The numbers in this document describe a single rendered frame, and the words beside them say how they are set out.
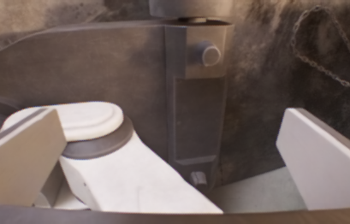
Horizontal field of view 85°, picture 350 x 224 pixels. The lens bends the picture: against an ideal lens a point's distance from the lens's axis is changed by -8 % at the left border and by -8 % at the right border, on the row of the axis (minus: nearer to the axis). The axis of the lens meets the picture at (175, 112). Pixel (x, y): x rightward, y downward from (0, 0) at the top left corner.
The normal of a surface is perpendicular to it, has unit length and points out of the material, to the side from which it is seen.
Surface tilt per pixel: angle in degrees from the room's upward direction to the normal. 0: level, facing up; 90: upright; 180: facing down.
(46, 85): 0
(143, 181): 90
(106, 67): 0
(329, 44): 0
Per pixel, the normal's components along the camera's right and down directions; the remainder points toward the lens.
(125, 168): 0.00, -0.88
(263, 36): 0.18, 0.48
